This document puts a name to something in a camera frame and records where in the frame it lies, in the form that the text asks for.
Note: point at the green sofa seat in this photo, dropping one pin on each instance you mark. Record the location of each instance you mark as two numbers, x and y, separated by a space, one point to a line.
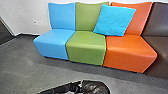
86 46

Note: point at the orange sofa seat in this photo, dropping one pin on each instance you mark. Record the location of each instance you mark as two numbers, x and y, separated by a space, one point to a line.
130 53

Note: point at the blue sofa seat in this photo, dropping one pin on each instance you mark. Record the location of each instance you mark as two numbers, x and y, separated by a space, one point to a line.
55 41

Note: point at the brown sofa seat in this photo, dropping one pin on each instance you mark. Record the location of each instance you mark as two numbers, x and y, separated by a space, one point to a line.
160 43

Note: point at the cyan square cushion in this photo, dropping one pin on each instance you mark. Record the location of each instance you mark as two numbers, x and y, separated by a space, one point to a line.
114 20

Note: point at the black trash bag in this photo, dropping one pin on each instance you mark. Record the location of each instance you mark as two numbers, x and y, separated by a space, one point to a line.
90 88

